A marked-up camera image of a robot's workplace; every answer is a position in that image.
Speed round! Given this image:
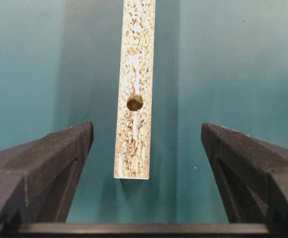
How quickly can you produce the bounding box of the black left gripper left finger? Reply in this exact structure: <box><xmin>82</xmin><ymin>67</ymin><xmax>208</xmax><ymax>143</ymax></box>
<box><xmin>0</xmin><ymin>121</ymin><xmax>94</xmax><ymax>231</ymax></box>

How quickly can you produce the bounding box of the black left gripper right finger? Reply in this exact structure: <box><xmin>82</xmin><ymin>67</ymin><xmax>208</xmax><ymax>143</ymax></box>
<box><xmin>201</xmin><ymin>122</ymin><xmax>288</xmax><ymax>238</ymax></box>

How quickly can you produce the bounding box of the particle board wooden plank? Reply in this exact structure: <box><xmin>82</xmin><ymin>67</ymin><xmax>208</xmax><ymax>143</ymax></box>
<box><xmin>114</xmin><ymin>0</ymin><xmax>155</xmax><ymax>179</ymax></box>

